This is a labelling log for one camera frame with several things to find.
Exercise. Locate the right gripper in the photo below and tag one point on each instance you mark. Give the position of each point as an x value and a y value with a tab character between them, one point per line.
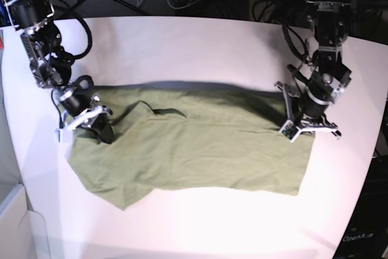
90	117

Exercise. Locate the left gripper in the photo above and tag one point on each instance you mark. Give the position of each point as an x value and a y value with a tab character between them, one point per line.
305	123

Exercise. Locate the green T-shirt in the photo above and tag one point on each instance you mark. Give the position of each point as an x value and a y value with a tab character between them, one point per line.
174	139

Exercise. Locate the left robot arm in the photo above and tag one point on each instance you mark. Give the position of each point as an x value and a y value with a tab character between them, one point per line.
329	79

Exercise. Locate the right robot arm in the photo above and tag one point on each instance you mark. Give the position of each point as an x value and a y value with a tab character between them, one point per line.
78	107

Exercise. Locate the black OpenArm case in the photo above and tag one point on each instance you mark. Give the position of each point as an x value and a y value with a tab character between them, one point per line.
366	232

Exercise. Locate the white cardboard box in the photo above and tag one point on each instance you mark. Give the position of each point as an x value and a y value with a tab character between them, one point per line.
23	231

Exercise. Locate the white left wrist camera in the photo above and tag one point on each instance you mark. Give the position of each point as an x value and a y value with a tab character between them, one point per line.
290	130

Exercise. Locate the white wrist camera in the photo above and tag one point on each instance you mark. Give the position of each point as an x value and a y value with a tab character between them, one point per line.
63	136
290	130

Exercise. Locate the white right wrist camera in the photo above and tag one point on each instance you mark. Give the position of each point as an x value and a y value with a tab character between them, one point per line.
63	136

